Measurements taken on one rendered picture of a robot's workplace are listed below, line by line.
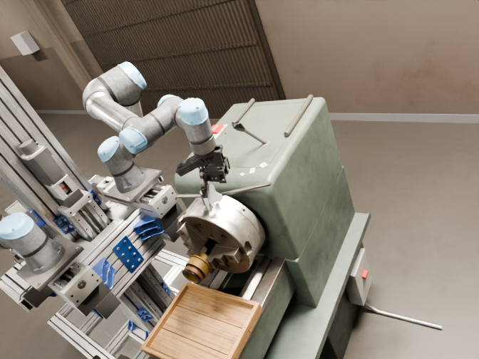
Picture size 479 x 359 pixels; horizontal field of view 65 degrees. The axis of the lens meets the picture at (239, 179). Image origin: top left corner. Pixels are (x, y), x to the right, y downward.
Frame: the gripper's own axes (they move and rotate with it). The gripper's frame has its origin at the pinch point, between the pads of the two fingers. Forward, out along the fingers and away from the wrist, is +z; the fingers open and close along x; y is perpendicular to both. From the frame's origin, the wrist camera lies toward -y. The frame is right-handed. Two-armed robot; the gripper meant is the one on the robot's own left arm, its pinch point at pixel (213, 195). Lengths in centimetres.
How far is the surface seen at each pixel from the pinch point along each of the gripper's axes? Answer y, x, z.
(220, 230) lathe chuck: 1.3, -6.5, 10.4
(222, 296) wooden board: -3.0, -14.7, 39.7
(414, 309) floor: 80, 27, 119
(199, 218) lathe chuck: -6.1, -3.8, 7.1
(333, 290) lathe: 37, 8, 70
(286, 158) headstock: 22.8, 20.1, 2.1
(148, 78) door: -201, 356, 127
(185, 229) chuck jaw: -12.6, -4.5, 12.5
